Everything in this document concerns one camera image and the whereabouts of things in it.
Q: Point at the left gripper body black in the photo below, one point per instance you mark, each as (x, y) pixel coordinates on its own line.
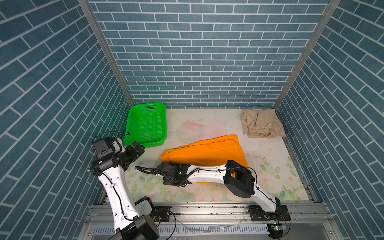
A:
(128, 155)

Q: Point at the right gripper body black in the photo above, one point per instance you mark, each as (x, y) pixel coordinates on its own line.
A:
(166, 182)

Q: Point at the orange shorts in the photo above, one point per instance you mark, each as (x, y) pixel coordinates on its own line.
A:
(208, 153)

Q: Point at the green plastic basket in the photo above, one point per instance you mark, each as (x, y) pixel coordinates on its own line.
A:
(147, 125)

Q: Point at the beige shorts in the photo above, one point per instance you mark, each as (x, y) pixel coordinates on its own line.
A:
(262, 124)

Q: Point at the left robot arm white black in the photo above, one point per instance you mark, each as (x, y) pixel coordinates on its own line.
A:
(132, 220)

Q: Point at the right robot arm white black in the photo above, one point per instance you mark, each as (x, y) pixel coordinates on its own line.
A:
(237, 178)

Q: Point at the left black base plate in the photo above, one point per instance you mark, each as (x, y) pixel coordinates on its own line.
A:
(162, 214)

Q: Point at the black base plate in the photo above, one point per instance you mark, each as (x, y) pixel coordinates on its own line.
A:
(162, 214)
(258, 215)

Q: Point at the aluminium front rail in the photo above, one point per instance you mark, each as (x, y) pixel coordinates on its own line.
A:
(223, 221)

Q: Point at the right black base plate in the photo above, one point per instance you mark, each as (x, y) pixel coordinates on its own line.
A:
(258, 215)

